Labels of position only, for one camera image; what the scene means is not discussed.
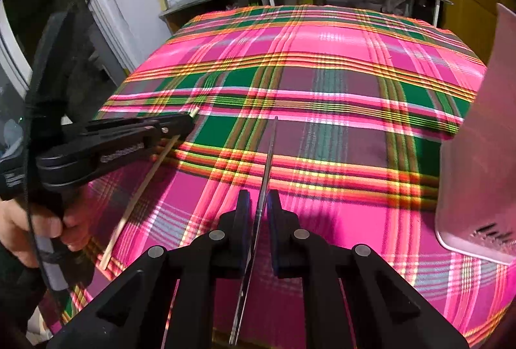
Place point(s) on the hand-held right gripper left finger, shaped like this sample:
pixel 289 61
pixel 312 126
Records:
pixel 244 230

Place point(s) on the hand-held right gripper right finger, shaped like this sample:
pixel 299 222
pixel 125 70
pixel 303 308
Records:
pixel 274 234

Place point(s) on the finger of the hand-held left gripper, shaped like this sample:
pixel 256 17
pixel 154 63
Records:
pixel 161 122
pixel 96 159

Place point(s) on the light wooden chopstick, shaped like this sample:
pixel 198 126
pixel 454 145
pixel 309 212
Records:
pixel 137 204

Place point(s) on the dark metal chopstick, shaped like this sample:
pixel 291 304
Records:
pixel 268 163

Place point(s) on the pink plastic utensil holder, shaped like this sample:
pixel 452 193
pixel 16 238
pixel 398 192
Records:
pixel 479 155

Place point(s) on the person's left hand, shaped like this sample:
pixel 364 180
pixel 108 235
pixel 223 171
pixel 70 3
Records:
pixel 20 228

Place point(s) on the low steel stove table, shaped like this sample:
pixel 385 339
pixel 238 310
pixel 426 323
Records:
pixel 209 2

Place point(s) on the pink green plaid blanket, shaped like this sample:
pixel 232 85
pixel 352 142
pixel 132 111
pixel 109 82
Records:
pixel 314 99

